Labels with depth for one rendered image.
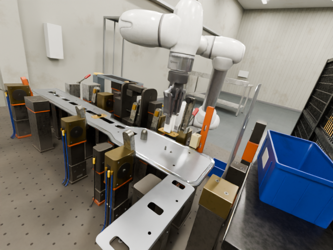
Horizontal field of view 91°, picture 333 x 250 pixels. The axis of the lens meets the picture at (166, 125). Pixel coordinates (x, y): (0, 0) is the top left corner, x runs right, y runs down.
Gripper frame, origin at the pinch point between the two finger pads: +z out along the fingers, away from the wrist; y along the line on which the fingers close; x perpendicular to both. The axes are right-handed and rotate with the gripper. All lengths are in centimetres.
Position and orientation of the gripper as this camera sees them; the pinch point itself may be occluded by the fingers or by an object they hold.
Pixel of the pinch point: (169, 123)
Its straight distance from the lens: 66.5
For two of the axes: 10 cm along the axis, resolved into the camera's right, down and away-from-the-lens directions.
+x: 8.1, 3.3, -4.8
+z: -1.6, 9.2, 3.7
